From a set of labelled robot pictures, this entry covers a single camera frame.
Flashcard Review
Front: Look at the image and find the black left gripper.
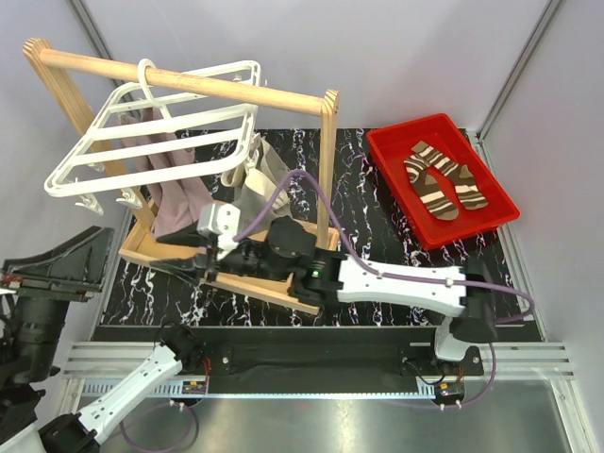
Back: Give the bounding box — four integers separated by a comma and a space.
1, 224, 117, 382

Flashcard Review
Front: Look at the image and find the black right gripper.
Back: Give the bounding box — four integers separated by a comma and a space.
149, 218, 291, 289

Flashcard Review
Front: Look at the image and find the wooden clothes rack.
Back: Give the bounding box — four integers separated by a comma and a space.
23, 39, 339, 314

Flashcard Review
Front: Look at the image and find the grey cream sock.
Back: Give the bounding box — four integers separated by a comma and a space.
221, 133, 290, 228

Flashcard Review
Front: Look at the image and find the white plastic clip hanger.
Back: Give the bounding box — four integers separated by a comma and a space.
44, 59, 258, 215

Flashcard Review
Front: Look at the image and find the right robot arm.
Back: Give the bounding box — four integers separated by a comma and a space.
151, 217, 497, 375

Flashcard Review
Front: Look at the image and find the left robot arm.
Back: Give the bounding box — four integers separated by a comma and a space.
1, 226, 209, 452

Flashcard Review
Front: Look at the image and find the mauve hanging cloth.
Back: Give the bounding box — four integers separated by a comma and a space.
118, 108, 213, 239

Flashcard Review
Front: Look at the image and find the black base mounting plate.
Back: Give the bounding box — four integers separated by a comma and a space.
89, 325, 501, 395

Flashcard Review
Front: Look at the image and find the red plastic bin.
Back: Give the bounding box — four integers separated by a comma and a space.
367, 113, 520, 250

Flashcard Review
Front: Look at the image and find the brown striped sock left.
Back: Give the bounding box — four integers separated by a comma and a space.
404, 155, 459, 221

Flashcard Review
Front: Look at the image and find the brown striped sock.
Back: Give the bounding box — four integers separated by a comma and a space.
411, 141, 489, 210
404, 155, 459, 221

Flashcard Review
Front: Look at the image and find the brown striped sock right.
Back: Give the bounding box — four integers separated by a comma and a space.
411, 141, 489, 210

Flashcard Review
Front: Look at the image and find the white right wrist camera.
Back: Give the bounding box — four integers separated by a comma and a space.
196, 202, 241, 252

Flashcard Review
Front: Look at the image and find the white slotted cable duct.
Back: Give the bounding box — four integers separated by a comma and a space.
148, 378, 436, 400

